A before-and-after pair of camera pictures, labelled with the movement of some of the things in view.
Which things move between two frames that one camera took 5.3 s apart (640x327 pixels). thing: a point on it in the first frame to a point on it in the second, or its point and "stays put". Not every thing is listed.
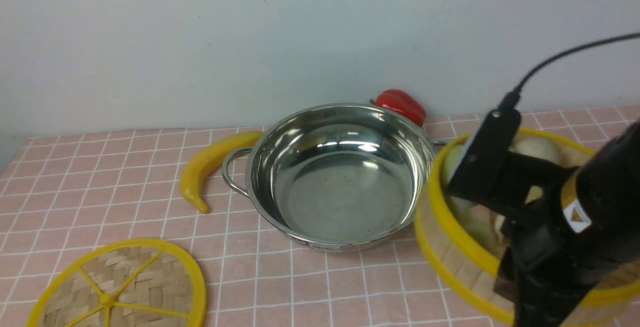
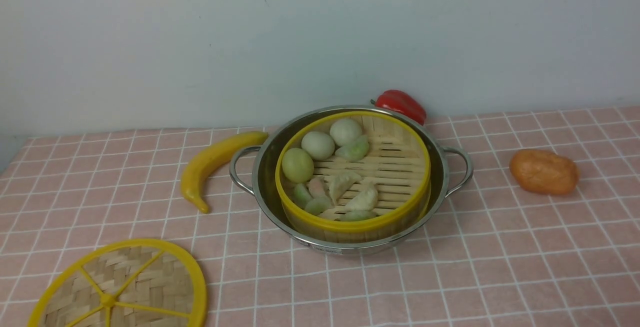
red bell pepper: [400, 103] stays put
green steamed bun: [453, 157] to [297, 166]
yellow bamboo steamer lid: [138, 282] stays put
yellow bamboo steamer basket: [463, 266] to [397, 166]
